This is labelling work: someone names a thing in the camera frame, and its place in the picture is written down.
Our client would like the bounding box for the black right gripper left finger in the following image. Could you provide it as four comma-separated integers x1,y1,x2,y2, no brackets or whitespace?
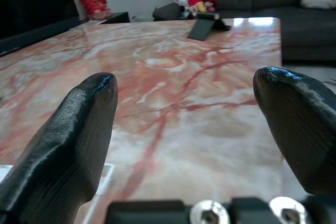
0,72,118,224

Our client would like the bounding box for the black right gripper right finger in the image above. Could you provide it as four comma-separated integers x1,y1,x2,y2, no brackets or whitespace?
253,67,336,196

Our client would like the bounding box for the black folding phone stand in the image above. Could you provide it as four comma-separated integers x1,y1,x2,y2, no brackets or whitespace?
187,12,232,42

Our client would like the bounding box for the black flat screen television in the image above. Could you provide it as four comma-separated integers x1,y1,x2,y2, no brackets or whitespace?
0,0,81,56

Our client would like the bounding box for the small red plush toy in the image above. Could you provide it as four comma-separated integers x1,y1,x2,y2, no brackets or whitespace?
203,0,218,12

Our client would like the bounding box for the small black white toy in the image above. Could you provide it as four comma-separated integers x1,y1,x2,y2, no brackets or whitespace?
181,5,197,19

